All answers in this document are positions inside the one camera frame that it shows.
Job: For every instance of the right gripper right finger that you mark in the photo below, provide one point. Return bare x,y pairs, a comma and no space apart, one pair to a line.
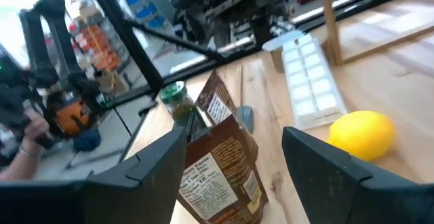
339,190

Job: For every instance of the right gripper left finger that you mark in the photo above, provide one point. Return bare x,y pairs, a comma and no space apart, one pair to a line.
142,190

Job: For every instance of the green-lidded spice jar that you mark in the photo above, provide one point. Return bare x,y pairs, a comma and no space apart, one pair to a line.
178,102

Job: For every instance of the person's forearm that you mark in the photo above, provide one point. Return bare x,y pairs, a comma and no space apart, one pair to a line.
20,163

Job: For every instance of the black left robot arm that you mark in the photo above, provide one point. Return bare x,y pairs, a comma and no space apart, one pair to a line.
223,0

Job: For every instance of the wooden slatted shelf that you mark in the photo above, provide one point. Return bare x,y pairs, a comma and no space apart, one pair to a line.
330,23

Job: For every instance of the yellow lemon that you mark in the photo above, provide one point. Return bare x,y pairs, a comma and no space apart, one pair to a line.
361,135

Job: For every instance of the blue round object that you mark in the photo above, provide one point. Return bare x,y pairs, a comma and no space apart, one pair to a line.
86,140

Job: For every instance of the orange and black device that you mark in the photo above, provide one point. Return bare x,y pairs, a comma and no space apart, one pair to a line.
71,115

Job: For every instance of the white ice cube tray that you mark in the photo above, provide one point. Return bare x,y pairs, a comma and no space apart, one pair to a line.
312,81

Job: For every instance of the person's hand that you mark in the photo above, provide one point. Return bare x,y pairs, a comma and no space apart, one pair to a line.
35,127

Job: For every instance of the black handheld controller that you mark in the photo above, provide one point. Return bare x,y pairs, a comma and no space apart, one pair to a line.
13,112

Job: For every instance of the blue and white boxes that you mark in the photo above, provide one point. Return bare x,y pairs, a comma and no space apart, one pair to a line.
146,6

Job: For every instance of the black aluminium rig frame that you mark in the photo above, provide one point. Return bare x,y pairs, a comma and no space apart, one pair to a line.
129,37

